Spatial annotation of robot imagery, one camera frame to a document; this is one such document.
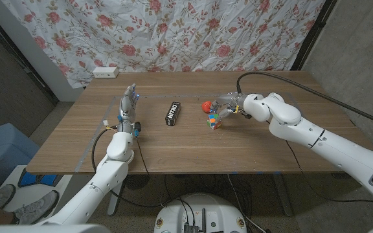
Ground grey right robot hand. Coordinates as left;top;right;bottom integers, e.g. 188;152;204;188
209;92;247;119

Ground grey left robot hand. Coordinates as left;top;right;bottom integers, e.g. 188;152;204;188
117;83;141;133

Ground multicoloured Rubik's cube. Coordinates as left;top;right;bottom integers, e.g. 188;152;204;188
206;113;222;131

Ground white power strip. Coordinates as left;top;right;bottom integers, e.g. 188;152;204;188
92;66;120;79

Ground black NITRO box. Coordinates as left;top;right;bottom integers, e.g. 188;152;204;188
164;101;181;127

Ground black round floor object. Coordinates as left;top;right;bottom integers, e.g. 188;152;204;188
124;174;151;190

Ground floral backdrop cloth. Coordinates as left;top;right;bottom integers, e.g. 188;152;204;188
1;0;326;89

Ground white table leg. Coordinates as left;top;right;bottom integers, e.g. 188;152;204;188
107;181;126;217

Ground black backdrop stand pole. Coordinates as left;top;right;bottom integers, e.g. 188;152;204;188
290;0;338;71

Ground grey table leg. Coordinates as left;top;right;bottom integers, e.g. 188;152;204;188
272;174;294;217

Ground white robot torso base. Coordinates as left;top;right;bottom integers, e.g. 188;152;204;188
153;193;248;233

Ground white and blue floor mat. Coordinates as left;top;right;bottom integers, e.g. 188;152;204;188
0;164;74;213

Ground blue chair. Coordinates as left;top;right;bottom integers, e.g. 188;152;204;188
0;122;41;185

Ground grey shoe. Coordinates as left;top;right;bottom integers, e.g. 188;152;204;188
0;183;16;208
13;190;60;225

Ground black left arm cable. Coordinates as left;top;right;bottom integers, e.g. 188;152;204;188
91;128;171;208

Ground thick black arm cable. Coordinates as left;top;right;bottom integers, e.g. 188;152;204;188
236;71;373;131

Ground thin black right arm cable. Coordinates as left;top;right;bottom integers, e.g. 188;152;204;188
285;139;373;207

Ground white floor cable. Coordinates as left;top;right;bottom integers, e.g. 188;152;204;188
227;174;267;233

